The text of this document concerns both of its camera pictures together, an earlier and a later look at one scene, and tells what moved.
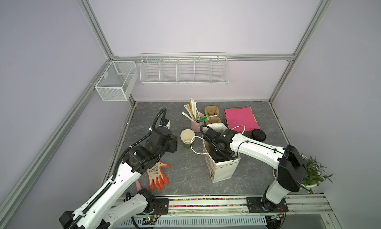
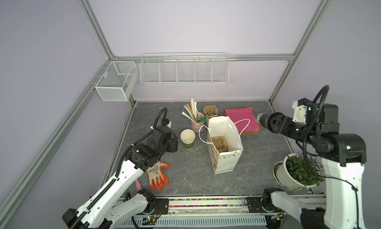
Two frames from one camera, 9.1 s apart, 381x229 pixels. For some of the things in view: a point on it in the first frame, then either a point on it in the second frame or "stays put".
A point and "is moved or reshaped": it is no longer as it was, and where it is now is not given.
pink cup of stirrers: [197, 118] stays put
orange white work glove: [157, 178] stays put
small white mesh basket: [116, 83] stays put
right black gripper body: [216, 155] -> [289, 128]
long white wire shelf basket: [185, 68] stays put
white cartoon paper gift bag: [218, 171] is moved or reshaped
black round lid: [258, 135] -> [261, 119]
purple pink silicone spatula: [138, 186] stays put
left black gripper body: [171, 146] stays put
